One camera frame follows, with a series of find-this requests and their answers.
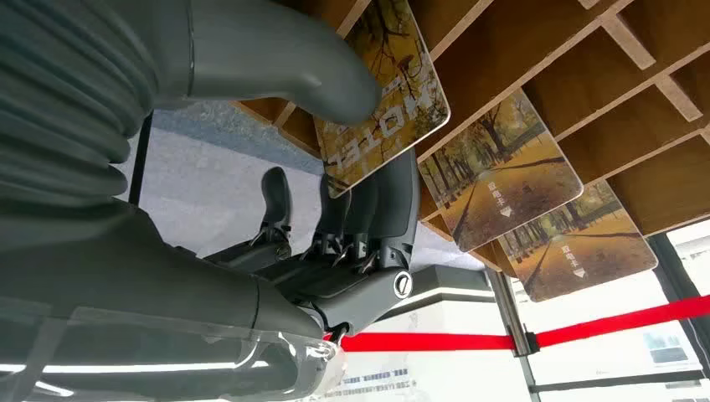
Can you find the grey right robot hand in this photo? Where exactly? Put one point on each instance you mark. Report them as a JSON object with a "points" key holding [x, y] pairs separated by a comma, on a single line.
{"points": [[166, 277]]}

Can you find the wooden card rack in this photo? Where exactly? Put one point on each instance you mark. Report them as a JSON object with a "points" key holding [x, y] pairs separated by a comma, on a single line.
{"points": [[610, 122]]}

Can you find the thin black pole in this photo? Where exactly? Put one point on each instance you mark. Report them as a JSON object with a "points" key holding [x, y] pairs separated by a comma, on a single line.
{"points": [[140, 161]]}

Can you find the ribbed grey right arm sleeve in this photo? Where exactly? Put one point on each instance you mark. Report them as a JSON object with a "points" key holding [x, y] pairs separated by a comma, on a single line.
{"points": [[61, 105]]}

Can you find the white printed notice sheet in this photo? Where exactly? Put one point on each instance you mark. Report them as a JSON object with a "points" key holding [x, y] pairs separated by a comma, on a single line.
{"points": [[371, 384]]}

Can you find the red barrier belt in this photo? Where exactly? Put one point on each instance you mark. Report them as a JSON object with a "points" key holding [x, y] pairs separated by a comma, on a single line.
{"points": [[627, 320], [432, 342]]}

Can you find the grey counter ledge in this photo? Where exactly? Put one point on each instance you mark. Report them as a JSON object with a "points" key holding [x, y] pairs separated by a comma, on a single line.
{"points": [[444, 284]]}

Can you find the clear plastic camera guard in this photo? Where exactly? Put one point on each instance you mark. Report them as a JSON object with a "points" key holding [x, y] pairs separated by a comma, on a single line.
{"points": [[138, 377]]}

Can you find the grey metal barrier post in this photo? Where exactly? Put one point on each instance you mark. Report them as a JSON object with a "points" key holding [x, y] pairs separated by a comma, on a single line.
{"points": [[513, 324]]}

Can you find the black window frame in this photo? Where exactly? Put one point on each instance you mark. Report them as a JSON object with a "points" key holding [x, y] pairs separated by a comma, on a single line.
{"points": [[674, 272]]}

